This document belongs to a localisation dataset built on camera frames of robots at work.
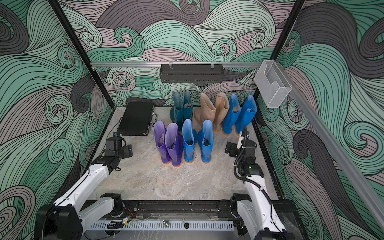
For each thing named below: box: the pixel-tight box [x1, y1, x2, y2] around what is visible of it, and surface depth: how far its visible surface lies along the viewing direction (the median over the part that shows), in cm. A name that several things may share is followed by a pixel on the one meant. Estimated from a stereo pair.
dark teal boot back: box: [183, 90, 193, 121], surface depth 89 cm
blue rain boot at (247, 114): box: [236, 95, 258, 135], surface depth 87 cm
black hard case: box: [118, 101, 158, 136], surface depth 112 cm
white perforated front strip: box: [86, 220, 234, 231], surface depth 71 cm
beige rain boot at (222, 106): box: [213, 92, 230, 132], surface depth 92 cm
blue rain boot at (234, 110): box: [223, 94, 242, 135], surface depth 89 cm
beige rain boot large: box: [194, 93, 217, 131], surface depth 90 cm
